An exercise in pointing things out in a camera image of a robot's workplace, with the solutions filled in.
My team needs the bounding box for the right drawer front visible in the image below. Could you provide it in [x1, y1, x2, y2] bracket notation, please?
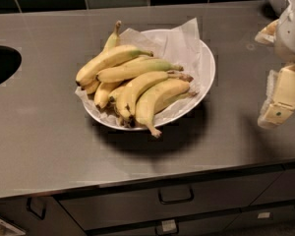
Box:
[252, 168, 295, 206]

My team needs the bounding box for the small banana lower left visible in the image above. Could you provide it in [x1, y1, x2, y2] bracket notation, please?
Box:
[93, 82, 121, 110]

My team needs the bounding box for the rear upright banana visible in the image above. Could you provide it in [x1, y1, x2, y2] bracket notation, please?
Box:
[103, 21, 121, 51]

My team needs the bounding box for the middle drawer with handle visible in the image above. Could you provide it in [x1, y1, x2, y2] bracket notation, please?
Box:
[60, 172, 279, 230]

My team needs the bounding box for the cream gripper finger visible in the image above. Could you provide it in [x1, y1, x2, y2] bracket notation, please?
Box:
[255, 20, 278, 45]
[258, 63, 295, 129]

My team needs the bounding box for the short banana under pile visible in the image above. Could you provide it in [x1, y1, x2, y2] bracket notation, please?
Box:
[108, 85, 125, 104]

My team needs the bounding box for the white bowl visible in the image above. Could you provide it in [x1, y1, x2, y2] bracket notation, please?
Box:
[82, 29, 216, 132]

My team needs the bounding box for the left cabinet door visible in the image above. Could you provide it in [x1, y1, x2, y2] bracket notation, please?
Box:
[0, 197, 86, 236]

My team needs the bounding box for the white paper liner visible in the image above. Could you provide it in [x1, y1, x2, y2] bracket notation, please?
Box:
[74, 17, 203, 128]

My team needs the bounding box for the lower drawer with label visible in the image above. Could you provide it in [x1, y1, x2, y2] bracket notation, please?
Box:
[87, 214, 237, 236]

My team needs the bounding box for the dark round sink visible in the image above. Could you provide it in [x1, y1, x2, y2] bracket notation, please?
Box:
[0, 45, 22, 85]

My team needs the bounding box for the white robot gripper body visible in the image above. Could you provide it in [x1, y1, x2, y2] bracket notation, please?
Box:
[274, 0, 295, 62]

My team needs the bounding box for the lower right drawer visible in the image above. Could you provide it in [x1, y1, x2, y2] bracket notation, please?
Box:
[226, 205, 295, 230]

